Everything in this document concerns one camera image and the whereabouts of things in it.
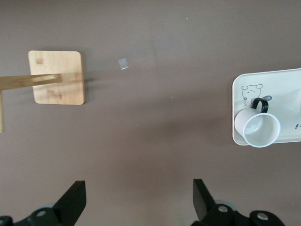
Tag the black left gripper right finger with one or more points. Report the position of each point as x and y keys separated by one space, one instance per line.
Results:
x=203 y=204

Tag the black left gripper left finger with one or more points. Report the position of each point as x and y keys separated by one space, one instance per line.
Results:
x=70 y=204

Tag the white smiley mug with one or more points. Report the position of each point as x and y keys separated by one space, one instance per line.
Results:
x=261 y=131

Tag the cream rabbit print tray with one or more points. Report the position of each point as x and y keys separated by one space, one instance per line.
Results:
x=282 y=80

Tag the wooden mug stand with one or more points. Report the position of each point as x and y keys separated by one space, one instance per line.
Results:
x=56 y=66

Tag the clear tape piece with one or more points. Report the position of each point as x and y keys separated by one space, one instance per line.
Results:
x=123 y=63

